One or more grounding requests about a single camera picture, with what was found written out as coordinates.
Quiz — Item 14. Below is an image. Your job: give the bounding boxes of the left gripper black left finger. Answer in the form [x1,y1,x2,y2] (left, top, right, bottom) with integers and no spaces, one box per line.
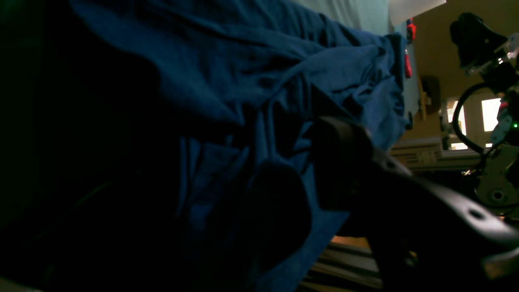
[227,163,311,284]

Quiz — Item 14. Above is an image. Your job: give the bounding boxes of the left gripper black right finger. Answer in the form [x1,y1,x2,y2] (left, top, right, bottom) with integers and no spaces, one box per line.
[313,116,518,292]

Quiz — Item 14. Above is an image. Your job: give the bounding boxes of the orange black clamp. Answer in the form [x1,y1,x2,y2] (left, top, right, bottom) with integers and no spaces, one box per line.
[405,18,417,79]

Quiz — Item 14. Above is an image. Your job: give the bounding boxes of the dark blue t-shirt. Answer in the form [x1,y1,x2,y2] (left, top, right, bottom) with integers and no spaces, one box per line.
[1,0,408,292]

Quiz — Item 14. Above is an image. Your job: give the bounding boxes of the light blue table cloth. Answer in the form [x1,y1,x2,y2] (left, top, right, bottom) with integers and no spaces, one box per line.
[296,0,420,123]

